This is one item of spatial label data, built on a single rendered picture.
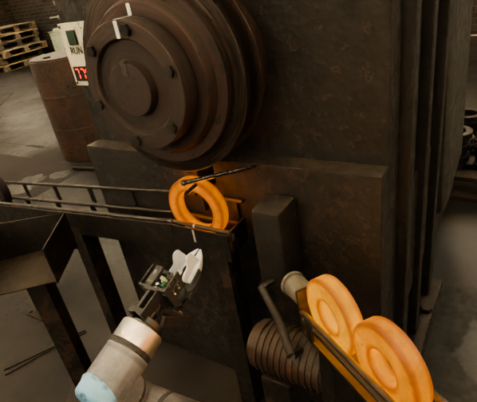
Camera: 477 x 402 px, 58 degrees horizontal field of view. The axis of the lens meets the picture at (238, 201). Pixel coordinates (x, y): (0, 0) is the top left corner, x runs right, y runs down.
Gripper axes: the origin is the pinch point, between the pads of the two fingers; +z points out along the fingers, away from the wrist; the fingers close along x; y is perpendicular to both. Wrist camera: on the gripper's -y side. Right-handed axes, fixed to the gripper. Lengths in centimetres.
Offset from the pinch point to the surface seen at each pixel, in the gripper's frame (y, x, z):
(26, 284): -10, 56, -18
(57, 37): -156, 699, 464
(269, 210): 0.6, -11.2, 16.0
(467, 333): -93, -52, 50
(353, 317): 1.8, -38.3, -5.1
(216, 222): -6.7, 6.4, 15.1
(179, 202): -3.8, 19.1, 16.9
